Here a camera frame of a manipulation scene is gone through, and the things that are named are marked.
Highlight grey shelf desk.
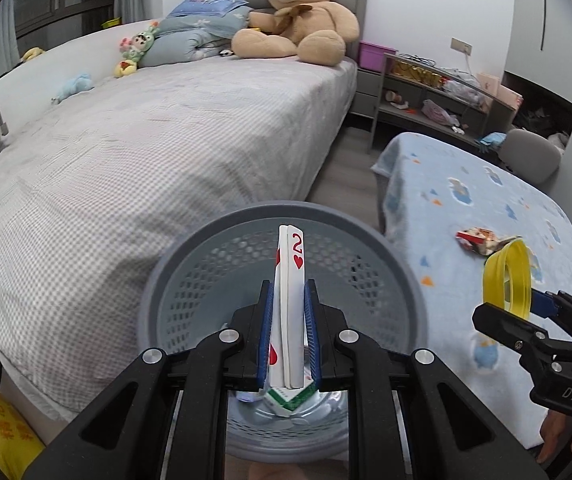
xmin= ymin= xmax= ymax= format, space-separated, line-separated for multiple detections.
xmin=368 ymin=52 xmax=517 ymax=153

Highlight pink plastic bag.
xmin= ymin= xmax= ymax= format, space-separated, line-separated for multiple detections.
xmin=422 ymin=99 xmax=459 ymax=126

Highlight grey round chair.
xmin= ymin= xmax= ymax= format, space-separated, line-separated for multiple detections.
xmin=496 ymin=129 xmax=563 ymax=188

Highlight grey checked bed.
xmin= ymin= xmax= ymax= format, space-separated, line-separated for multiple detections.
xmin=0 ymin=0 xmax=369 ymax=421

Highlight light blue printed blanket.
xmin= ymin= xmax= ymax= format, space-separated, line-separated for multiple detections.
xmin=371 ymin=131 xmax=572 ymax=453

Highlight grey nightstand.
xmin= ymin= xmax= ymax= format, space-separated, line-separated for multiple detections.
xmin=348 ymin=67 xmax=381 ymax=118

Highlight yellow plastic bag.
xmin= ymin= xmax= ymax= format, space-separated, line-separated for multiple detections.
xmin=0 ymin=389 xmax=46 ymax=468

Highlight blue printed pillow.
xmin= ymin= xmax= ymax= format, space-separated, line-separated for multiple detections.
xmin=168 ymin=0 xmax=251 ymax=20

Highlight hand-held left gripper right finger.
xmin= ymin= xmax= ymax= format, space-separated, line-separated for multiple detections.
xmin=303 ymin=280 xmax=549 ymax=480

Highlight light blue plush toy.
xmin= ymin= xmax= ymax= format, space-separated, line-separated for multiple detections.
xmin=50 ymin=73 xmax=92 ymax=105

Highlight white wardrobe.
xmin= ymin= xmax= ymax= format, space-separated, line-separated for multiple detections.
xmin=503 ymin=0 xmax=572 ymax=151

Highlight red snack wrapper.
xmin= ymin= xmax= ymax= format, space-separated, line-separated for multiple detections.
xmin=455 ymin=227 xmax=522 ymax=258

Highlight purple storage box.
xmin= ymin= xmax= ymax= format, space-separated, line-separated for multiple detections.
xmin=358 ymin=41 xmax=399 ymax=72

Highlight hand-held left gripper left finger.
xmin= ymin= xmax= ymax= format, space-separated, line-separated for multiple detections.
xmin=16 ymin=280 xmax=274 ymax=480

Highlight person's right hand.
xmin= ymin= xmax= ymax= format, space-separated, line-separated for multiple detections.
xmin=536 ymin=407 xmax=572 ymax=468

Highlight white playing card box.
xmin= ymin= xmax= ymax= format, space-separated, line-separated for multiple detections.
xmin=264 ymin=225 xmax=327 ymax=418

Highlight large tan teddy bear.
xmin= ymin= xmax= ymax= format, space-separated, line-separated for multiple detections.
xmin=231 ymin=0 xmax=361 ymax=67

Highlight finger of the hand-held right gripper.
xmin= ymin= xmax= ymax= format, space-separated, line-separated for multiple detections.
xmin=531 ymin=289 xmax=572 ymax=333
xmin=472 ymin=302 xmax=550 ymax=357

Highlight gold packaged box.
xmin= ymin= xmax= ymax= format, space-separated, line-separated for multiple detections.
xmin=392 ymin=59 xmax=449 ymax=88

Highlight yellow tape roll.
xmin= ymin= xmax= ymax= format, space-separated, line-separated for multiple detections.
xmin=483 ymin=239 xmax=534 ymax=318

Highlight green hooded plush doll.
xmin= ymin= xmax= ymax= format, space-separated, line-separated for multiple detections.
xmin=114 ymin=22 xmax=161 ymax=78

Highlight pink cardboard box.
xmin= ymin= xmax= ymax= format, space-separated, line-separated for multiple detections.
xmin=478 ymin=73 xmax=523 ymax=111

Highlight light blue floral quilt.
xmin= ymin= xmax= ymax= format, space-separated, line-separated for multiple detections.
xmin=138 ymin=7 xmax=254 ymax=67

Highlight grey perforated wastebasket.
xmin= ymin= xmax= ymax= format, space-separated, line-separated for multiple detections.
xmin=136 ymin=201 xmax=429 ymax=461

